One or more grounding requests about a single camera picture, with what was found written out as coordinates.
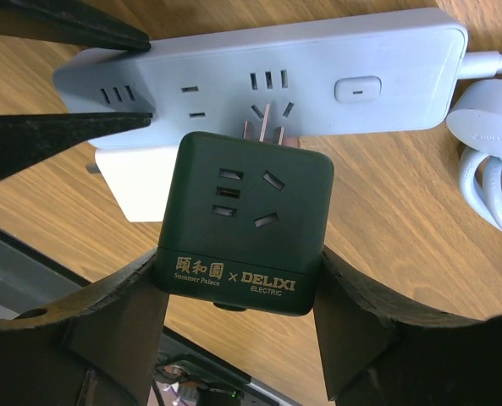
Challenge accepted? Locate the blue cord with plug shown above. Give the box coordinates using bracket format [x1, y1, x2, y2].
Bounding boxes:
[444, 50, 502, 299]

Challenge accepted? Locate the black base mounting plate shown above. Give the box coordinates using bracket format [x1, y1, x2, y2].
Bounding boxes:
[0, 229, 290, 405]

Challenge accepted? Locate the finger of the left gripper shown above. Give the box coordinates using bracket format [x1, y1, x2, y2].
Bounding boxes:
[0, 112, 152, 181]
[0, 1, 151, 52]

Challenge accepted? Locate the pink cube adapter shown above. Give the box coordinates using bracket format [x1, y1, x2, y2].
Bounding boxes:
[282, 137, 300, 148]

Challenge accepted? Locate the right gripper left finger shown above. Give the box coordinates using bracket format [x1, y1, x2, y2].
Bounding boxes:
[0, 250, 168, 405]

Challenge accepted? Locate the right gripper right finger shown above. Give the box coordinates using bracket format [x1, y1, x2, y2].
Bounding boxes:
[313, 249, 502, 405]

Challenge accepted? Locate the blue power strip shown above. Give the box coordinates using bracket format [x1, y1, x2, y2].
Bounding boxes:
[53, 8, 468, 148]

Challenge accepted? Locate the white cube adapter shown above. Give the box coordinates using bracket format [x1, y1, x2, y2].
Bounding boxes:
[86, 145, 179, 222]

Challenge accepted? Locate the dark green cube socket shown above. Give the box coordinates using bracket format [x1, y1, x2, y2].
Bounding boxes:
[152, 129, 334, 316]

